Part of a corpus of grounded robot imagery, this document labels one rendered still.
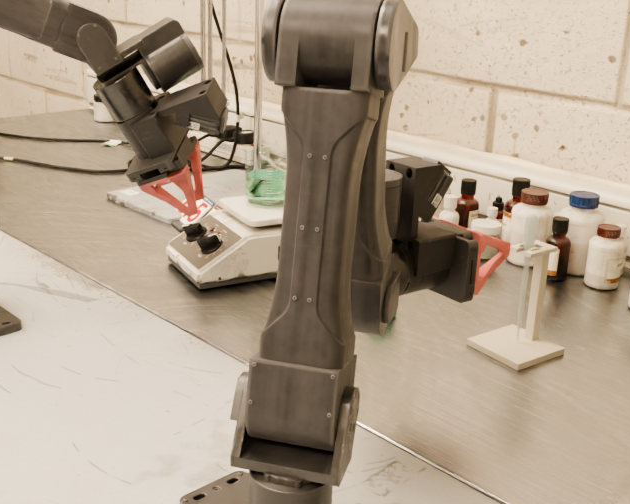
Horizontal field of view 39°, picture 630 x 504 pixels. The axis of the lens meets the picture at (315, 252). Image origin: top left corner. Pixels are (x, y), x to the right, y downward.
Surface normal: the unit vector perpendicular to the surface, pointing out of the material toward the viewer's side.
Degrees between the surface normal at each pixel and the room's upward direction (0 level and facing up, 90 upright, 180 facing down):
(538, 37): 90
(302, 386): 77
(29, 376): 0
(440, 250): 89
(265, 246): 90
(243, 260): 90
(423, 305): 0
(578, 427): 0
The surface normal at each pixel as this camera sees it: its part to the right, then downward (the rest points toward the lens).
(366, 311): -0.27, 0.44
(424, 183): 0.60, 0.27
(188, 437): 0.04, -0.94
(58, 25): 0.32, 0.37
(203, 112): -0.14, 0.62
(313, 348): -0.25, 0.09
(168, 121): 0.90, -0.25
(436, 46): -0.72, 0.21
